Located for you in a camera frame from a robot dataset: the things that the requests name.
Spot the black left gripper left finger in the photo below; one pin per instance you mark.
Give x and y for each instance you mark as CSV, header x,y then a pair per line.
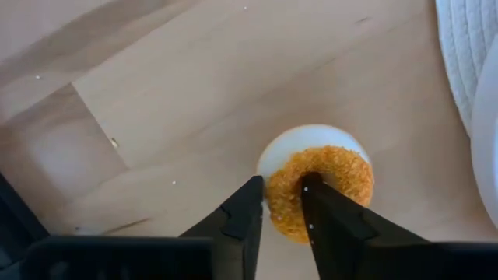
x,y
237,229

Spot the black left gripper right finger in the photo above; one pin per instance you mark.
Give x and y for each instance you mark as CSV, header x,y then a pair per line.
x,y
338,229

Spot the orange crumb topped donut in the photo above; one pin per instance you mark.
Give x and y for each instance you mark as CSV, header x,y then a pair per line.
x,y
342,167

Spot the white plate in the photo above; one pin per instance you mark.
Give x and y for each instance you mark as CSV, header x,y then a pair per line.
x,y
488,155

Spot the white quilted round mat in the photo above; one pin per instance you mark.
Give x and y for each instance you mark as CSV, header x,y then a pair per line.
x,y
461,43

